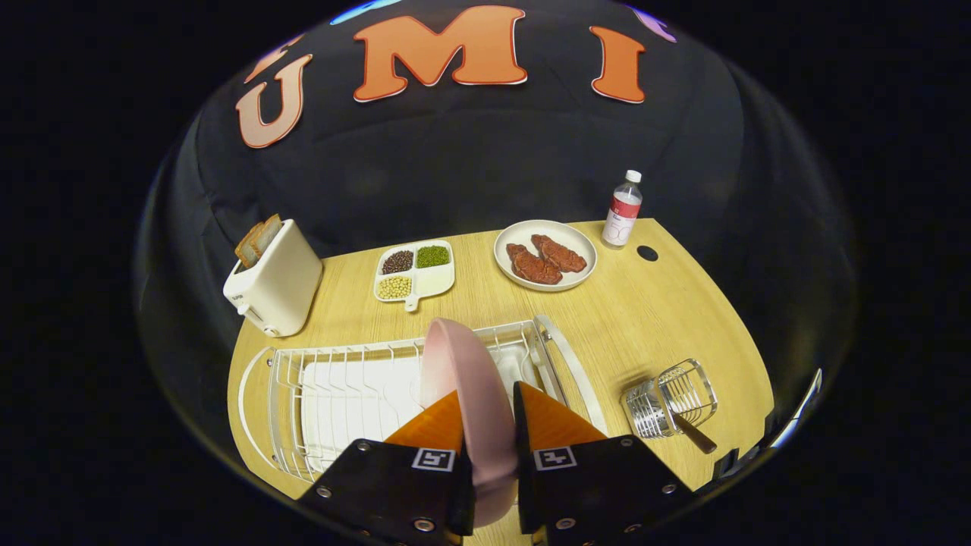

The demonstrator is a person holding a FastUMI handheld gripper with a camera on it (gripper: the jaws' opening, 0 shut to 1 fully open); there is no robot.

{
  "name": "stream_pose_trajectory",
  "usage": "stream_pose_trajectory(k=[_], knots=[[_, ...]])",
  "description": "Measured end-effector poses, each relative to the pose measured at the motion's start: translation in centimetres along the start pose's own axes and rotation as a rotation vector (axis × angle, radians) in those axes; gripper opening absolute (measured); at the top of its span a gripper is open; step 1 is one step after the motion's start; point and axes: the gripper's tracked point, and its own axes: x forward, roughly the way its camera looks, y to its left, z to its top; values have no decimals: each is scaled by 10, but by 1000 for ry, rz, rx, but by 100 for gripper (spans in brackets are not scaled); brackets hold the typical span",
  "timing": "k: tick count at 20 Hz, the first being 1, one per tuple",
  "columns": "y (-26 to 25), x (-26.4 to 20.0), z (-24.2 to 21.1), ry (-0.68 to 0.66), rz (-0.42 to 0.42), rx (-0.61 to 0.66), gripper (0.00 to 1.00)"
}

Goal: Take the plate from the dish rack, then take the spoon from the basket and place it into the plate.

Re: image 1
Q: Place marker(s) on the pile of dark beans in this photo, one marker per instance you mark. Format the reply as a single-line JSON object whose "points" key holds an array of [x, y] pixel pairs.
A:
{"points": [[397, 262]]}

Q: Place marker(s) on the red steak piece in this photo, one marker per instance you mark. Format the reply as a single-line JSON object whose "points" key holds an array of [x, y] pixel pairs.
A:
{"points": [[533, 267], [563, 256]]}

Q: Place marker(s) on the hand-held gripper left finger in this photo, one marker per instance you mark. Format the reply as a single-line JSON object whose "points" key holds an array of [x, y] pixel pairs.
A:
{"points": [[379, 485]]}

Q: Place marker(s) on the black desk grommet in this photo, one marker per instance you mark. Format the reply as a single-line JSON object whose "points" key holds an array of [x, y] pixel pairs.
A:
{"points": [[648, 253]]}

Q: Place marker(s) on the white blue-edged object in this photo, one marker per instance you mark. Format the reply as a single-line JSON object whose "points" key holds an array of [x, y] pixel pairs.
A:
{"points": [[800, 406]]}

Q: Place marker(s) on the pink plate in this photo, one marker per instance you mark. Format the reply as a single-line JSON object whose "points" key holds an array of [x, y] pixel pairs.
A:
{"points": [[470, 379]]}

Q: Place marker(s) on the black backdrop cloth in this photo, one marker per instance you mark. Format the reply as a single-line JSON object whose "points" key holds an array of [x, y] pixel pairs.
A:
{"points": [[470, 167]]}

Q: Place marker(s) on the white toaster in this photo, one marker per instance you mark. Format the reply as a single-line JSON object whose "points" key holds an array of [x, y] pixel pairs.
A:
{"points": [[281, 280]]}

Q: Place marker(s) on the white divided dish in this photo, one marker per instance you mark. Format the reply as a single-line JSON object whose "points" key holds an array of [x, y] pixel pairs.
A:
{"points": [[434, 282]]}

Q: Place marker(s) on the pile of yellow beans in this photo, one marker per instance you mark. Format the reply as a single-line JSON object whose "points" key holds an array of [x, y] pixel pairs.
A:
{"points": [[394, 287]]}

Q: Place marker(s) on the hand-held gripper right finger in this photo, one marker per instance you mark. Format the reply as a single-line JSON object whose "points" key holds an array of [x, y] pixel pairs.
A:
{"points": [[592, 485]]}

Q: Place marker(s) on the white plate with steaks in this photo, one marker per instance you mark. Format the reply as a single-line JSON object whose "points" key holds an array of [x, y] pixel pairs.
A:
{"points": [[580, 246]]}

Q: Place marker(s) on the clear bottle with red label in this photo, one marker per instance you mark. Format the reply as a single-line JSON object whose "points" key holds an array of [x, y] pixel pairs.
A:
{"points": [[622, 216]]}

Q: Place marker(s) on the toast bread slice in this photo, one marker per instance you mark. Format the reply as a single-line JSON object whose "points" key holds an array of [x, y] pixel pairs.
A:
{"points": [[247, 246], [271, 231]]}

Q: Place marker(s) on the pile of green beans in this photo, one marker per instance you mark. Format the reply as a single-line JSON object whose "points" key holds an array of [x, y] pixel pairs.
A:
{"points": [[432, 256]]}

